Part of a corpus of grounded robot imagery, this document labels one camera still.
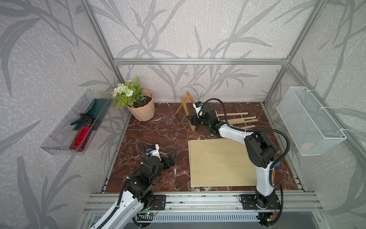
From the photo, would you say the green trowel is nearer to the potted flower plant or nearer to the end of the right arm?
the potted flower plant

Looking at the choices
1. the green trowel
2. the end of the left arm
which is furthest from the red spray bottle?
the end of the left arm

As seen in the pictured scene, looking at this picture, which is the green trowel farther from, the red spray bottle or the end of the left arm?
the end of the left arm

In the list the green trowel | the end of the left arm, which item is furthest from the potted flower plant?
the end of the left arm

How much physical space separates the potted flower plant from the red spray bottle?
19 cm

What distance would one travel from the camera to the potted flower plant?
2.83 feet

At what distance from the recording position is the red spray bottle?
0.56m
